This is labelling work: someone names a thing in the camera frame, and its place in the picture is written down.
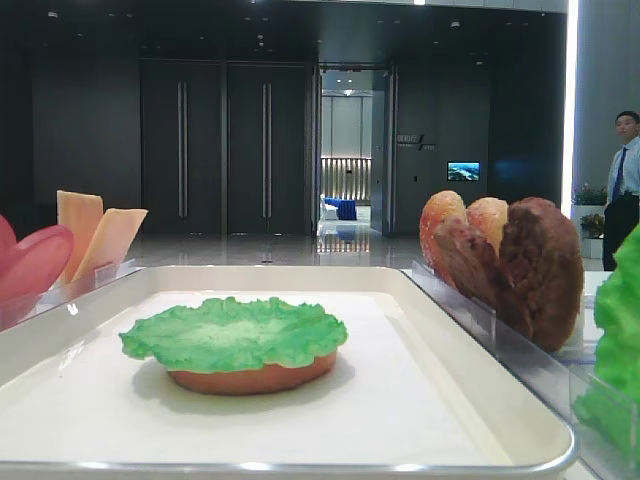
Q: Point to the red tomato slice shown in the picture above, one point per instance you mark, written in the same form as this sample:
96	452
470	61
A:
32	265
6	240

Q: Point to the green lettuce leaf on bun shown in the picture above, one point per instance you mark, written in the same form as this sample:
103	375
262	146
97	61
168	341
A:
226	335

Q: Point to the brown meat patty small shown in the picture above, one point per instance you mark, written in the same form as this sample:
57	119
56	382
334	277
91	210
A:
469	258

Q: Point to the orange cheese slice front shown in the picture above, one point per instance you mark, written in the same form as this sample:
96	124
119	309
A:
111	240

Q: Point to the orange cheese slice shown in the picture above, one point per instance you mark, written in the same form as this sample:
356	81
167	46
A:
111	240
81	214

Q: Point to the dark brown meat patty large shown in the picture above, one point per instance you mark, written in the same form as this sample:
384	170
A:
540	254

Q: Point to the orange cheese slice rear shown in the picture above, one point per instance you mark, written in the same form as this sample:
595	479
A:
81	214

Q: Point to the green lettuce leaf in holder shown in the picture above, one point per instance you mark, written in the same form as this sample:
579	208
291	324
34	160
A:
617	340

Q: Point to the blue draped table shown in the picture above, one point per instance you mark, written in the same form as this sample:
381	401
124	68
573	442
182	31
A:
346	209

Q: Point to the sesame bun top left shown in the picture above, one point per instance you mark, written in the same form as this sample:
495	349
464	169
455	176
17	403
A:
439	206

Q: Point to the sesame bun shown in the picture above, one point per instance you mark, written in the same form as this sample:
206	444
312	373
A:
489	214
439	206

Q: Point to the dark double door right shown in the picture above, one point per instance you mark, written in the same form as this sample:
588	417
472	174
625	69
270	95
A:
266	149

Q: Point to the dark double door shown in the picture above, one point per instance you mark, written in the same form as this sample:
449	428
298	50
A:
266	149
181	151

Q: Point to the brown bun bottom slice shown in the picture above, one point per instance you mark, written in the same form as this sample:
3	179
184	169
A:
271	378

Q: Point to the sesame bun top right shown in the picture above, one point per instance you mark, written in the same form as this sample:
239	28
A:
489	214

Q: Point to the dark double door left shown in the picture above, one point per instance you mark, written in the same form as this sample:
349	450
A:
181	151

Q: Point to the white rectangular tray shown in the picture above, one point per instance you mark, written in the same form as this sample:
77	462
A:
412	395

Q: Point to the clear acrylic left food holder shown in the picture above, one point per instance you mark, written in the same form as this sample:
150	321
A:
19	310

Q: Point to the clear acrylic food holder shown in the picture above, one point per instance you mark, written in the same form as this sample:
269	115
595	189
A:
558	379
19	310

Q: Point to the potted flower plants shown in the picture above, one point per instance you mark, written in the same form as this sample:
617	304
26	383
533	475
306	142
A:
588	210

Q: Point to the clear acrylic right food holder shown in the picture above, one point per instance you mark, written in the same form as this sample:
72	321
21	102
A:
558	379

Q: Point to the man in shirt and tie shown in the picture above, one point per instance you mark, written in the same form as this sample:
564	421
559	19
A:
622	202

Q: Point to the wall mounted screen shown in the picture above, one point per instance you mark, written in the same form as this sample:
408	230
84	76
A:
463	171

